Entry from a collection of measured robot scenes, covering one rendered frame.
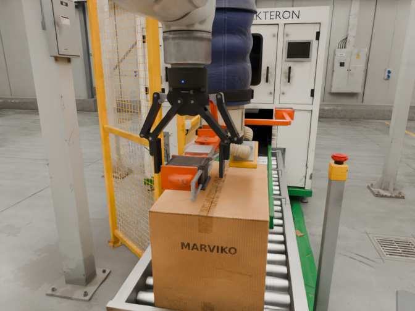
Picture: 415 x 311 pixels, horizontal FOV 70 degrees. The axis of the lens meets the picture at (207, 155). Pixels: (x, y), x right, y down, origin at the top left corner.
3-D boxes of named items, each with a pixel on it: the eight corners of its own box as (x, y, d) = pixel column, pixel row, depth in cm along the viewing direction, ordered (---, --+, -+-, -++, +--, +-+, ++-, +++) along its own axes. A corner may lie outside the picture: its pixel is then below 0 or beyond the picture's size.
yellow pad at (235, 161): (236, 144, 138) (236, 134, 137) (258, 145, 136) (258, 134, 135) (228, 167, 106) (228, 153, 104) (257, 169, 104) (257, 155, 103)
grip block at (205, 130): (200, 141, 101) (200, 124, 99) (229, 142, 99) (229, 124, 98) (194, 147, 93) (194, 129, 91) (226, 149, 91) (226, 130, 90)
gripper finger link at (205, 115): (191, 100, 60) (197, 95, 60) (228, 142, 61) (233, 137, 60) (186, 102, 56) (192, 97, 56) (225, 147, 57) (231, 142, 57)
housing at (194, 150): (189, 160, 80) (189, 144, 78) (214, 161, 79) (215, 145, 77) (183, 168, 73) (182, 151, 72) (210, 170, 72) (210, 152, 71)
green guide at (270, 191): (267, 153, 317) (268, 144, 314) (277, 153, 315) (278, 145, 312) (268, 229, 166) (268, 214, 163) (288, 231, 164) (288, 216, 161)
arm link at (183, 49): (170, 37, 60) (171, 68, 62) (154, 31, 51) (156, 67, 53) (215, 36, 58) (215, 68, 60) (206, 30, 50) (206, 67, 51)
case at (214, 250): (190, 228, 168) (189, 159, 157) (262, 234, 162) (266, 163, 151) (154, 308, 111) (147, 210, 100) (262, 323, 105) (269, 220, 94)
